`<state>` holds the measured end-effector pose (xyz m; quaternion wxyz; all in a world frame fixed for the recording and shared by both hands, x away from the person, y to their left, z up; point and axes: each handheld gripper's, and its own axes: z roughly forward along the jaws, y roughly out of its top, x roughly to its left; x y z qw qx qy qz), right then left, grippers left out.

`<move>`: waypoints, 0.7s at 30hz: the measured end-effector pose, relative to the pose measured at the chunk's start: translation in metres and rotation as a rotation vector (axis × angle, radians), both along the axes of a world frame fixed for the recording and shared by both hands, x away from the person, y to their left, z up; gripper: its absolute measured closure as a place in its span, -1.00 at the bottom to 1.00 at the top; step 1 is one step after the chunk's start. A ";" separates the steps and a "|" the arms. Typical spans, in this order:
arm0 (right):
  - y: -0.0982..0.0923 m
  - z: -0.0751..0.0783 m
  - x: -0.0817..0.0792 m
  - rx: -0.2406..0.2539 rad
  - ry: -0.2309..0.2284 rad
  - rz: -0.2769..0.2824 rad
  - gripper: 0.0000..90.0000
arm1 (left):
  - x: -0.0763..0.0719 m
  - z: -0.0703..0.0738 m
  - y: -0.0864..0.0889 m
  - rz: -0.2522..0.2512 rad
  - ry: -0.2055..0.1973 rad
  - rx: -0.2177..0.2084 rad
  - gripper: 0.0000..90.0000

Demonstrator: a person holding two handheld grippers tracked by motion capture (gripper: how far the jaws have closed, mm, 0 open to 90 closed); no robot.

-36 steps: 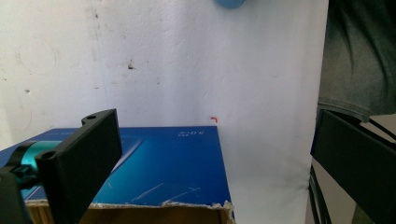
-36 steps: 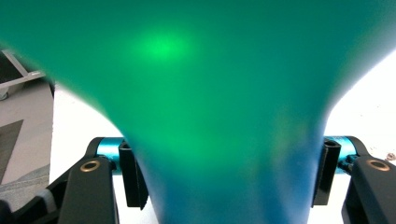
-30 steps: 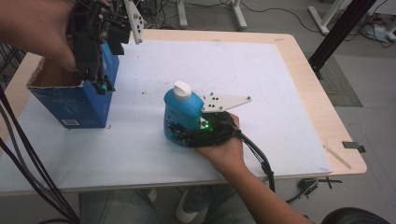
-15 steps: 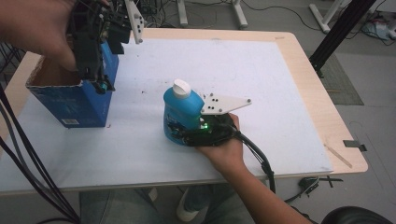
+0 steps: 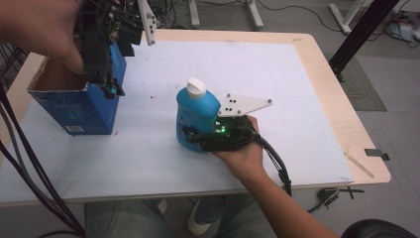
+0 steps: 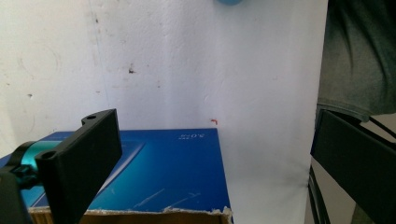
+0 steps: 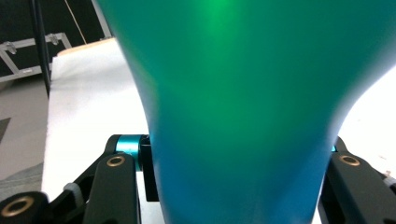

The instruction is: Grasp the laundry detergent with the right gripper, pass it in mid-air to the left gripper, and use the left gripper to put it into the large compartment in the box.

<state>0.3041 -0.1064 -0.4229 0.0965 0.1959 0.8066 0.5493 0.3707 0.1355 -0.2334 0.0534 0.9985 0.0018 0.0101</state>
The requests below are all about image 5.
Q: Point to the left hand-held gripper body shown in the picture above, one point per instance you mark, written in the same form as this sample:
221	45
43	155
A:
99	39

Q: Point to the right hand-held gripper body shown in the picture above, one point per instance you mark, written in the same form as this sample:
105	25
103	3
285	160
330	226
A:
231	140

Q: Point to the blue detergent bottle white cap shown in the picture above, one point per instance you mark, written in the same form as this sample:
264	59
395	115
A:
198	109

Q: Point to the blue cardboard box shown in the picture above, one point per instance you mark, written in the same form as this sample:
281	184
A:
82	112

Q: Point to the person's right hand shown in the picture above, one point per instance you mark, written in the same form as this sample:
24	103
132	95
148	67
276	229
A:
246	162

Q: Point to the person's left hand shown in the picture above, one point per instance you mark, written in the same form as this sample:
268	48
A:
39	23

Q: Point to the white table mat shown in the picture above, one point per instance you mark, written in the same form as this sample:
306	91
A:
148	165

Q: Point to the person's white shoe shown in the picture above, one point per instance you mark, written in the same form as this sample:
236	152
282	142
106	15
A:
199	221

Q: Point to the white desk leg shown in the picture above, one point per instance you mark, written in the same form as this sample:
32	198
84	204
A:
194	13
255	15

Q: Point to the person's legs in jeans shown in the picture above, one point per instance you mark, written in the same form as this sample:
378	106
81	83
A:
132	221

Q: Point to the dark floor mat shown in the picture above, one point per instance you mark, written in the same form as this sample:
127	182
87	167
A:
363	89

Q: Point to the grey tape piece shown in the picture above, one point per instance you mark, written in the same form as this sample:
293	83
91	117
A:
377	154

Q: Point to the black metal stand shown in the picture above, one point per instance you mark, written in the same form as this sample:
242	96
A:
363	33

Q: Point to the white desk frame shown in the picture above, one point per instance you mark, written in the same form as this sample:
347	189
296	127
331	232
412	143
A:
345	18

